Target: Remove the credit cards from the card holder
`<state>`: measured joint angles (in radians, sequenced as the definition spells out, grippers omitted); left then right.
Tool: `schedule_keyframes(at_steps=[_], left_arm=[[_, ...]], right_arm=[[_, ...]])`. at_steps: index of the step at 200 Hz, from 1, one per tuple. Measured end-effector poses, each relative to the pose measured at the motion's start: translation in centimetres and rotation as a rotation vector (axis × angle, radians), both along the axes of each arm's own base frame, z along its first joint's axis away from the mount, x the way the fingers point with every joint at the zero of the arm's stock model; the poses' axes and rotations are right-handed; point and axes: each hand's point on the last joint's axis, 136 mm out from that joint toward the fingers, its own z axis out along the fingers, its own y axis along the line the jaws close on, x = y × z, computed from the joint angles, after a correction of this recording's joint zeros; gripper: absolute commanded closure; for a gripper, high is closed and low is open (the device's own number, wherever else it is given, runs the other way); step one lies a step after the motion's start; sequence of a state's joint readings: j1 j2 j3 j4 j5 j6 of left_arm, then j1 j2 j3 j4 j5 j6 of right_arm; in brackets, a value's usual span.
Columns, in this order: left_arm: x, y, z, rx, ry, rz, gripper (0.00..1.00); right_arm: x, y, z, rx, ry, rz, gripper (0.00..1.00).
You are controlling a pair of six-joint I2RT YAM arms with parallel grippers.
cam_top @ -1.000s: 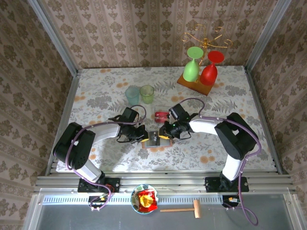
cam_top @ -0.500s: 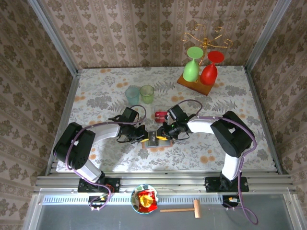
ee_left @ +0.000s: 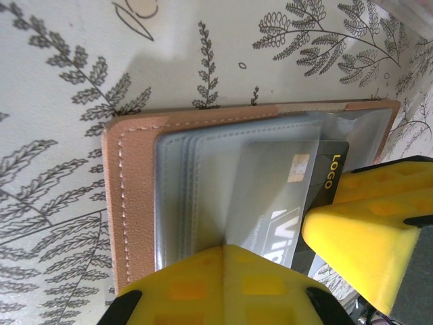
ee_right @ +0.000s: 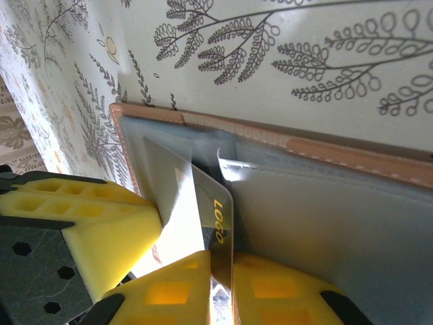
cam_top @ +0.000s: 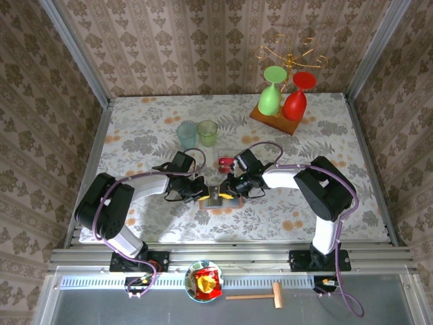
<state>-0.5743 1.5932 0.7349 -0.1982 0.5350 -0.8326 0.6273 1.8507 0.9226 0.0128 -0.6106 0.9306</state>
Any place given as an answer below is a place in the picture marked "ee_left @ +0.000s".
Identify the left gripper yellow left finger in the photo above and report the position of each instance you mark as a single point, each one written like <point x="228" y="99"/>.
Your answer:
<point x="176" y="291"/>

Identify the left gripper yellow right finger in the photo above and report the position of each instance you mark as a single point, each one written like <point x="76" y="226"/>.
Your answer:
<point x="270" y="291"/>

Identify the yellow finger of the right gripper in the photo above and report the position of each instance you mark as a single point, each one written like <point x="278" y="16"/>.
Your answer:
<point x="358" y="250"/>
<point x="389" y="183"/>

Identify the black credit card gold logo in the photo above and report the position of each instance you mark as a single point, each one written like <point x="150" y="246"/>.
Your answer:
<point x="333" y="166"/>

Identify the pink leather card holder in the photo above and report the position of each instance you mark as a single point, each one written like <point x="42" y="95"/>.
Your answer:
<point x="135" y="189"/>

